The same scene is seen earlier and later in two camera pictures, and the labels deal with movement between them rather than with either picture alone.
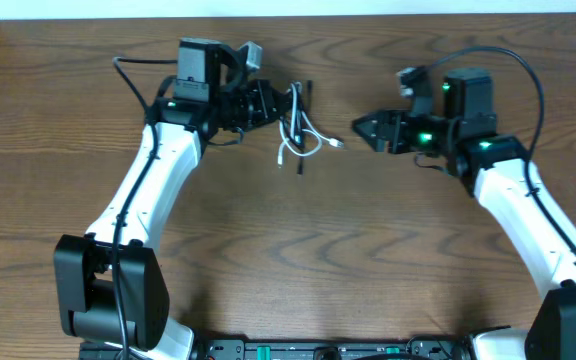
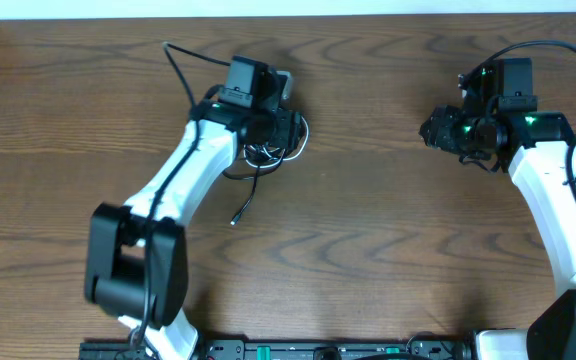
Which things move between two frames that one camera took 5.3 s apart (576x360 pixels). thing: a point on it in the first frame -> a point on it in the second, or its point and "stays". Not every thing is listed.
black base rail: (313, 349) stays
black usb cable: (298, 139) -> (261, 157)
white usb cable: (321, 138) -> (285, 159)
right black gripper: (383, 122) -> (441, 121)
